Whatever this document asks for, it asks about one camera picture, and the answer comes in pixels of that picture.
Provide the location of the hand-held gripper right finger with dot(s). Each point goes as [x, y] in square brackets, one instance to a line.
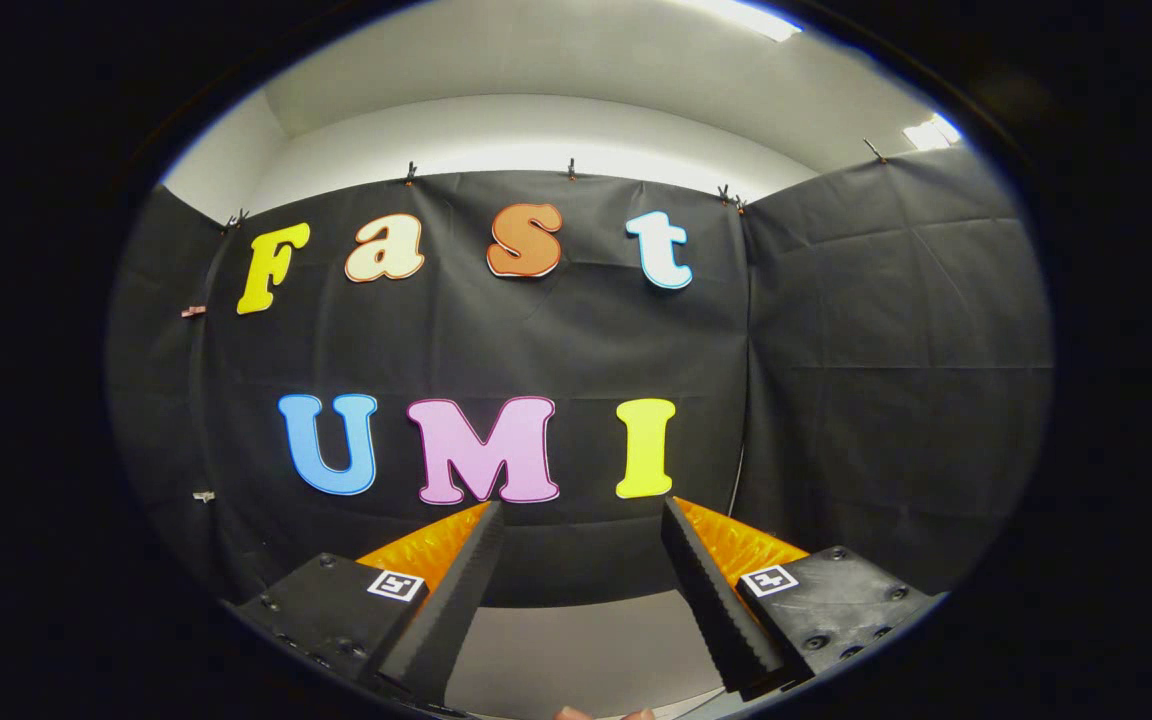
[716, 610]

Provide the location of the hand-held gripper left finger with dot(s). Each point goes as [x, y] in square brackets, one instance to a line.
[456, 610]

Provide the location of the grey cabinet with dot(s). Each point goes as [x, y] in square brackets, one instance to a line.
[576, 650]

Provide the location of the black backdrop cloth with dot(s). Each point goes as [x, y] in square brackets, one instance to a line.
[496, 340]

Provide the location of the row of black cloth clips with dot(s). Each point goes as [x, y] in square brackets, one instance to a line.
[411, 173]

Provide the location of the small ceiling light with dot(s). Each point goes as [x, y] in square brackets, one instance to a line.
[931, 133]

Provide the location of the long ceiling light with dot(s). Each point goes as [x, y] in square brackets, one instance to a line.
[736, 15]

